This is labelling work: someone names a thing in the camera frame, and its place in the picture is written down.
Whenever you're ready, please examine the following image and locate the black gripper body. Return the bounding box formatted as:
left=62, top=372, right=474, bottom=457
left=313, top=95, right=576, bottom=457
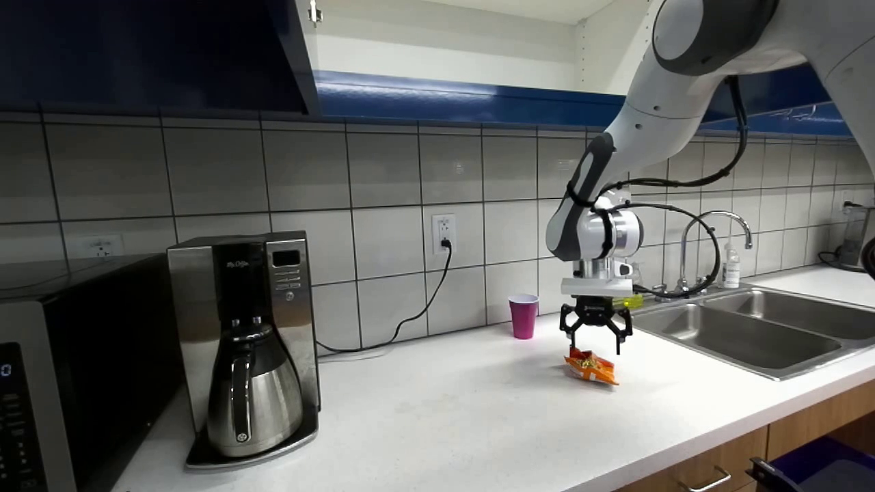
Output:
left=564, top=293, right=634, bottom=334

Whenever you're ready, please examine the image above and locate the orange Cheetos snack bag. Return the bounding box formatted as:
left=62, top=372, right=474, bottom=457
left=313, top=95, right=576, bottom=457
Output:
left=564, top=343, right=623, bottom=387

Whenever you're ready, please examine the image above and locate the wooden base cabinet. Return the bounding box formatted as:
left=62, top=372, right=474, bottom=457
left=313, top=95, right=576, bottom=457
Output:
left=619, top=379, right=875, bottom=492

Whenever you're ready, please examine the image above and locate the pink plastic cup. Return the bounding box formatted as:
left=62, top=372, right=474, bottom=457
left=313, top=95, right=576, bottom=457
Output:
left=505, top=293, right=541, bottom=342

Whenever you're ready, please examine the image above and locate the chrome sink faucet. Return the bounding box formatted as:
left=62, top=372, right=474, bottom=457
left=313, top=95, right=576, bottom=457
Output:
left=653, top=207, right=758, bottom=304

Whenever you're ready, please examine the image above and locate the white sink soap pump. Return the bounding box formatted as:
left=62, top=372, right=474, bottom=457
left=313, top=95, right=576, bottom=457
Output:
left=720, top=241, right=747, bottom=293

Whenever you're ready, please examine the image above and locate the stainless steel double sink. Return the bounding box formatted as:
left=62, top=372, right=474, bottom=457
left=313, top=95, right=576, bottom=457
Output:
left=627, top=281, right=875, bottom=383

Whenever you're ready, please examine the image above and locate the blue plastic bin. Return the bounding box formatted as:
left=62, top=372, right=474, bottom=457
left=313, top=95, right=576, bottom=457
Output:
left=747, top=435, right=875, bottom=492

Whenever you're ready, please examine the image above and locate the grey countertop appliance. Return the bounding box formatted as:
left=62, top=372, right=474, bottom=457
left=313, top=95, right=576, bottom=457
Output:
left=818, top=199, right=875, bottom=272

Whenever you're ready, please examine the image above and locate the black steel coffee maker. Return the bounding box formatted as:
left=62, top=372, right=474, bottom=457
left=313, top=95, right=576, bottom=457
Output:
left=165, top=230, right=323, bottom=473

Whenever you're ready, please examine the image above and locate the stainless steel coffee carafe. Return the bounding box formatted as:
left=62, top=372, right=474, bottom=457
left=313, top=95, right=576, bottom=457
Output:
left=203, top=311, right=308, bottom=461

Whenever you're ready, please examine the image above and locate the black steel microwave oven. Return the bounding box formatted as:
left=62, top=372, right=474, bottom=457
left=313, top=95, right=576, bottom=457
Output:
left=0, top=253, right=185, bottom=492

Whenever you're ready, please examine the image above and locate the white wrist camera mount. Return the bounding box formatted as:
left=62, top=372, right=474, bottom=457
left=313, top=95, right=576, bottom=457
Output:
left=559, top=272, right=639, bottom=300

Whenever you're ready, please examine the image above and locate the black power cord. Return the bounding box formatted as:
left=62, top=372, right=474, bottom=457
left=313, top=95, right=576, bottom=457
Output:
left=315, top=237, right=457, bottom=358

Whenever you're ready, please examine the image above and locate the white wall power outlet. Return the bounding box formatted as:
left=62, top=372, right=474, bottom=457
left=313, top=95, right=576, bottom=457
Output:
left=88, top=234, right=123, bottom=264
left=430, top=212, right=459, bottom=257

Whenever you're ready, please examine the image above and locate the metal drawer handle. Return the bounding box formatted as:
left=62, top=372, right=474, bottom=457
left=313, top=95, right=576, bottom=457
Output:
left=679, top=466, right=735, bottom=492

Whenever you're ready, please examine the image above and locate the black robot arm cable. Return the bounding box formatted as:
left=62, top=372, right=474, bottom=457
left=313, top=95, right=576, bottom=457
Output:
left=597, top=76, right=751, bottom=300

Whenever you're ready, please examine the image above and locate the blue wall cabinet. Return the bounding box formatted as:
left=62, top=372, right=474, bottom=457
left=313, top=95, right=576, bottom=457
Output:
left=0, top=0, right=875, bottom=141

